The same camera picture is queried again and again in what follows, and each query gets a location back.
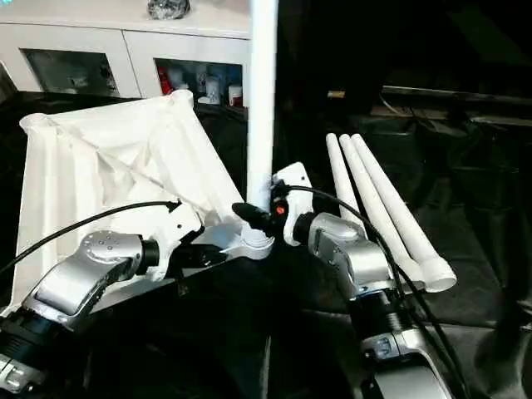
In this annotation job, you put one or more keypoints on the grey metal bar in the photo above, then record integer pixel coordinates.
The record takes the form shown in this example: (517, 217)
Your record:
(465, 94)

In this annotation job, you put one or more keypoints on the red carton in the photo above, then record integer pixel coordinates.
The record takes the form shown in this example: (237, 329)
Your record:
(164, 81)

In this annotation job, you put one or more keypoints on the white plastic table leg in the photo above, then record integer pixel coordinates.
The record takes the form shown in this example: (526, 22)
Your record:
(399, 208)
(374, 208)
(337, 174)
(262, 83)

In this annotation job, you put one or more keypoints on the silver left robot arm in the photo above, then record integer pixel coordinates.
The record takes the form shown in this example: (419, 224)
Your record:
(83, 278)

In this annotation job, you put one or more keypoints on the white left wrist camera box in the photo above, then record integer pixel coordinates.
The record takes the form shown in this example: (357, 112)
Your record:
(176, 229)

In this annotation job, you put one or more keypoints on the shiny dark bundle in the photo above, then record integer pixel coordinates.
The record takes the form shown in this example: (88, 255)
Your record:
(169, 8)

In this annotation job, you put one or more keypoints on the white cabinet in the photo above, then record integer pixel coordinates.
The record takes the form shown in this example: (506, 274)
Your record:
(83, 33)

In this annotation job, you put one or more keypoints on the black plastic mat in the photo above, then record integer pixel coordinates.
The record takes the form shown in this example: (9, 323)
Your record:
(482, 208)

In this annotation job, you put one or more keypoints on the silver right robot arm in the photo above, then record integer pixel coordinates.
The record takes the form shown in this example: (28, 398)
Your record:
(357, 258)

